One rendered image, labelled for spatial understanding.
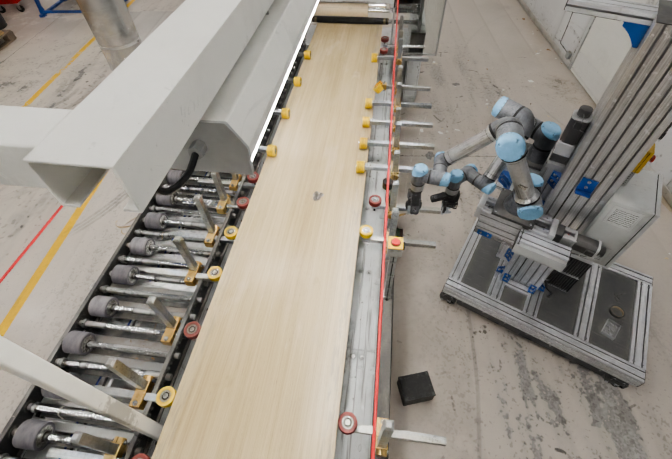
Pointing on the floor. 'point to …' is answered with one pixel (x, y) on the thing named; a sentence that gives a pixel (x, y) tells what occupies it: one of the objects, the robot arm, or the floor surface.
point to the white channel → (136, 129)
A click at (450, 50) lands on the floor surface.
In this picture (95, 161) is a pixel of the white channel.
